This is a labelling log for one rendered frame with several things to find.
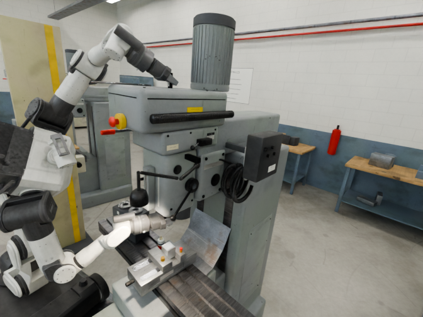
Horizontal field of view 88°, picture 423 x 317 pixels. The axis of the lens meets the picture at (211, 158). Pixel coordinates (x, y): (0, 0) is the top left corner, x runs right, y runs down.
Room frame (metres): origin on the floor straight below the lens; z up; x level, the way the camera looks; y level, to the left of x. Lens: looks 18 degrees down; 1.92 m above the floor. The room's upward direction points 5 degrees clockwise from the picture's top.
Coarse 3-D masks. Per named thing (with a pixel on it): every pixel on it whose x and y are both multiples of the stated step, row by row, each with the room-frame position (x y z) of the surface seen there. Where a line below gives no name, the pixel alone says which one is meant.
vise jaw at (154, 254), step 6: (150, 252) 0.97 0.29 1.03; (156, 252) 0.97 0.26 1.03; (162, 252) 0.97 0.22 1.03; (150, 258) 0.95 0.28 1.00; (156, 258) 0.93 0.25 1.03; (168, 258) 0.94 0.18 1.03; (156, 264) 0.92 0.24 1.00; (162, 264) 0.89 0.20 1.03; (168, 264) 0.90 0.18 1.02; (162, 270) 0.88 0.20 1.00
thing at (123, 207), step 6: (120, 204) 1.27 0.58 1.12; (126, 204) 1.30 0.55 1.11; (114, 210) 1.25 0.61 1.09; (120, 210) 1.23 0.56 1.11; (126, 210) 1.23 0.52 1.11; (132, 210) 1.22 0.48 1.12; (138, 210) 1.22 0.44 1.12; (144, 210) 1.25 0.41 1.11; (132, 234) 1.16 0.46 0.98; (138, 234) 1.17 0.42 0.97; (144, 234) 1.21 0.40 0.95; (132, 240) 1.16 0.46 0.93; (138, 240) 1.17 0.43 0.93
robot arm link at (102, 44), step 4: (116, 24) 0.90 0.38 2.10; (120, 24) 0.89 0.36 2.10; (124, 24) 0.89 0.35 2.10; (112, 28) 0.91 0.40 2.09; (128, 28) 0.90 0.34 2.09; (108, 32) 0.93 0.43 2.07; (132, 32) 0.91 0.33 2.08; (104, 36) 0.93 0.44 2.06; (108, 36) 0.93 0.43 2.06; (104, 40) 0.93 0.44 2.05; (100, 44) 0.92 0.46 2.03; (104, 44) 0.93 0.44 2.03; (100, 48) 0.92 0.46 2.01; (100, 52) 0.93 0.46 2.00; (104, 56) 0.93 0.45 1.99
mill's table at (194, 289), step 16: (112, 224) 1.33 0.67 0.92; (128, 240) 1.18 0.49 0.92; (144, 240) 1.19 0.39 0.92; (128, 256) 1.06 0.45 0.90; (144, 256) 1.05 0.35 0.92; (192, 272) 0.96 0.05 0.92; (160, 288) 0.85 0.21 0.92; (176, 288) 0.85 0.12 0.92; (192, 288) 0.87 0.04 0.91; (208, 288) 0.88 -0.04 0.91; (176, 304) 0.77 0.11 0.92; (192, 304) 0.78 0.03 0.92; (208, 304) 0.79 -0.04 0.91; (224, 304) 0.80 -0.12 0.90; (240, 304) 0.79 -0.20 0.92
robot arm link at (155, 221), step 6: (138, 216) 0.92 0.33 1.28; (144, 216) 0.93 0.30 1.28; (150, 216) 0.95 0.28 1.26; (156, 216) 0.96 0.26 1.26; (162, 216) 0.96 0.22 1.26; (144, 222) 0.90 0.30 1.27; (150, 222) 0.92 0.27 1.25; (156, 222) 0.92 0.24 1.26; (162, 222) 0.93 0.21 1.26; (144, 228) 0.89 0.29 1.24; (150, 228) 0.92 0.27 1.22; (156, 228) 0.92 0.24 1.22; (162, 228) 0.92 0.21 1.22
